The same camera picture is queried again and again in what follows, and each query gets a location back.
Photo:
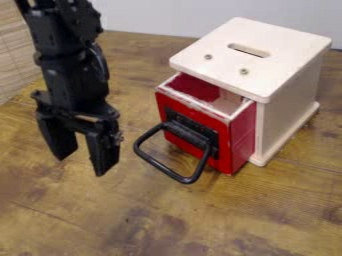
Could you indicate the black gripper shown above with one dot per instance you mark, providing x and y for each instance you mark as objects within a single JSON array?
[{"x": 73, "y": 106}]

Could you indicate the white wooden cabinet box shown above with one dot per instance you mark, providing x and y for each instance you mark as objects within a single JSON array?
[{"x": 269, "y": 64}]

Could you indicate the red drawer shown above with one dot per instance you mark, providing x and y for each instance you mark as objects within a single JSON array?
[{"x": 205, "y": 108}]

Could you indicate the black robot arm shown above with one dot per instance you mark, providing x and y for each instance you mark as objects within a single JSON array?
[{"x": 64, "y": 25}]

